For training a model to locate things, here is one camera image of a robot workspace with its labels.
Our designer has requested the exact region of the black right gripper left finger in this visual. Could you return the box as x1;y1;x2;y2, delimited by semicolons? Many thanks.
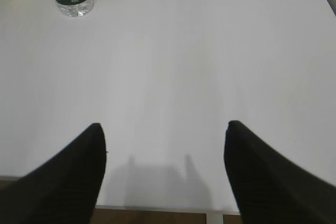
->
1;123;107;223

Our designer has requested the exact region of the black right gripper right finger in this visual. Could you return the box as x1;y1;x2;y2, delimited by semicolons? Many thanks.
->
224;121;335;223

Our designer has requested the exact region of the white table leg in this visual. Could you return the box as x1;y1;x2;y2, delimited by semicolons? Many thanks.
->
206;213;224;224

